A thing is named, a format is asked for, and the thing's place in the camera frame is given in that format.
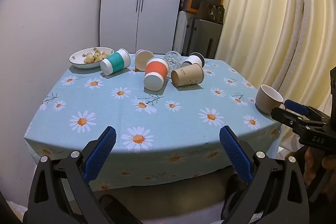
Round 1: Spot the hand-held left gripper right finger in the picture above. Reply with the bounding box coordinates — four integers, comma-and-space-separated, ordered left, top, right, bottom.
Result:
219, 125, 311, 224

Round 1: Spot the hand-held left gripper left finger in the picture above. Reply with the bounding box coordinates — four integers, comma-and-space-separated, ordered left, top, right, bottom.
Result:
28, 126, 143, 224

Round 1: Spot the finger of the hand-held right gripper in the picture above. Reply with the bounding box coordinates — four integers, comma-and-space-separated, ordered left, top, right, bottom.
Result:
270, 107, 308, 133
284, 99, 332, 122

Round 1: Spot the beige ceramic cup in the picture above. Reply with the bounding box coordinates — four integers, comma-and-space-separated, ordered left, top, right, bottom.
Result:
255, 84, 284, 115

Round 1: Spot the brown paper cup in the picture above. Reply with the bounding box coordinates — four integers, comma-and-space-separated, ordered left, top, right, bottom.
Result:
171, 63, 205, 87

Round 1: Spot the teal banded white cup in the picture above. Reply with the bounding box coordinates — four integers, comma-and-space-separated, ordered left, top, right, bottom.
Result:
100, 48, 131, 76

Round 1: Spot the orange banded white cup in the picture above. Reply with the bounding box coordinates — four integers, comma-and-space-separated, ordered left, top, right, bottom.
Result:
143, 57, 170, 91

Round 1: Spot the pink cup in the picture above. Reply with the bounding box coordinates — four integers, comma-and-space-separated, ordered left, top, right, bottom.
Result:
135, 49, 155, 72

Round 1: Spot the white cup with black lid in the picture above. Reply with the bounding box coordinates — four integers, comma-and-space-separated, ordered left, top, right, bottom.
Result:
181, 52, 205, 68

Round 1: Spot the clear glass cup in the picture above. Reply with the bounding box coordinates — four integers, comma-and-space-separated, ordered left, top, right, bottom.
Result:
164, 51, 184, 69

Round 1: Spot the person's right hand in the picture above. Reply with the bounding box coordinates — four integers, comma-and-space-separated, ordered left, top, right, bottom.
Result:
303, 147, 336, 186

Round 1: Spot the blue daisy tablecloth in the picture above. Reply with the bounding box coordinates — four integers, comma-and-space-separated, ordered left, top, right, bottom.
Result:
24, 53, 282, 191

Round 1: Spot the cream curtain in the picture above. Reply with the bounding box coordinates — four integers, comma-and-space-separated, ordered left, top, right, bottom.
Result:
214, 0, 336, 161

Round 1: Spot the white floral bowl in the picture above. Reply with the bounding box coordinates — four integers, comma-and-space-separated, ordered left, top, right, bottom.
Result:
69, 47, 115, 69

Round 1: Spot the pile of beige food pieces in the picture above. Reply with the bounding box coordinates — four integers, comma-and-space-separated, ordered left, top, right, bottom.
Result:
83, 48, 112, 64

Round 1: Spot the grey suitcase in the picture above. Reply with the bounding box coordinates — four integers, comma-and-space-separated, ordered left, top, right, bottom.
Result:
182, 17, 223, 59

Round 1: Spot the black bag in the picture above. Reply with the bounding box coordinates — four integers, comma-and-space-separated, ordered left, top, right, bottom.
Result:
197, 1, 225, 24

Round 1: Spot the white suitcase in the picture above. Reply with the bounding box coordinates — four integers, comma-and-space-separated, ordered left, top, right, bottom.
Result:
173, 11, 195, 54

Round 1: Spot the white refrigerator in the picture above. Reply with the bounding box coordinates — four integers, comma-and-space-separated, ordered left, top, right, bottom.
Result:
99, 0, 190, 54

